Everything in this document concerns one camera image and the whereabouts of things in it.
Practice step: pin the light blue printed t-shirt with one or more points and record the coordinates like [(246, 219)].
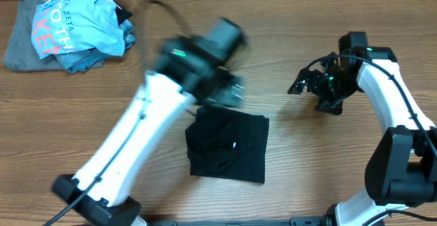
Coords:
[(69, 26)]

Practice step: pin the black garment in pile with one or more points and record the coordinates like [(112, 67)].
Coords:
[(122, 15)]

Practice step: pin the folded blue denim jeans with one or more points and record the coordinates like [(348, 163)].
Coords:
[(82, 61)]

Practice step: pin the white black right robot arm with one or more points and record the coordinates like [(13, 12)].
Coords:
[(401, 172)]

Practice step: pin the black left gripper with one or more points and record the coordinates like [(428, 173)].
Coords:
[(232, 91)]

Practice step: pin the black t-shirt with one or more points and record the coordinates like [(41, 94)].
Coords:
[(223, 143)]

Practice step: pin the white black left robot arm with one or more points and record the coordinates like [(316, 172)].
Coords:
[(188, 71)]

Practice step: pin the folded grey garment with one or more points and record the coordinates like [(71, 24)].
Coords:
[(20, 55)]

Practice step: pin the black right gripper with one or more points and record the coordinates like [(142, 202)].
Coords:
[(316, 87)]

